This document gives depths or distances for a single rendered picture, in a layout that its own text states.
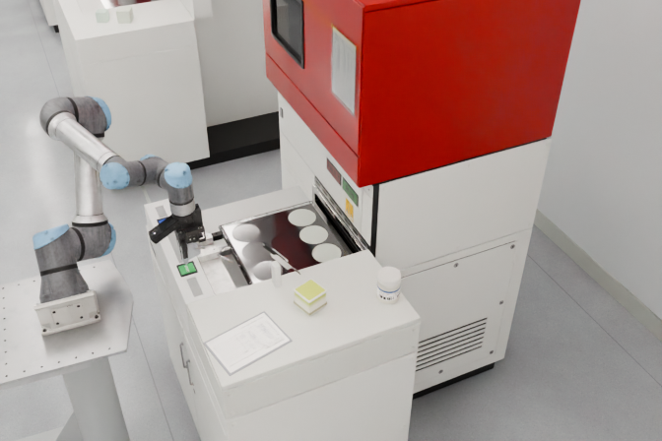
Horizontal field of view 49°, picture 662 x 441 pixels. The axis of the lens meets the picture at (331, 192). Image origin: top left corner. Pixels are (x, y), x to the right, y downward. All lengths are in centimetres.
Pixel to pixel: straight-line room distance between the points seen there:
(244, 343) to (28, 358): 70
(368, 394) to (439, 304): 61
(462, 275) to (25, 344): 152
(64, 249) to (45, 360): 34
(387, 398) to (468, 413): 86
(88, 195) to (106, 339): 47
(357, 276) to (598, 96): 172
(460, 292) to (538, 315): 91
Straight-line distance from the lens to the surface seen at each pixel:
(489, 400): 331
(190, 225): 229
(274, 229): 262
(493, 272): 289
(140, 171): 218
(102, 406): 280
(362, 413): 244
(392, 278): 220
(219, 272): 250
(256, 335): 217
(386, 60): 208
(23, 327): 257
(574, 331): 368
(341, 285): 231
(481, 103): 235
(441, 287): 277
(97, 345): 244
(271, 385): 213
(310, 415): 232
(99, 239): 254
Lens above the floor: 256
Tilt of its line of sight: 37 degrees down
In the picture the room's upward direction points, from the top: straight up
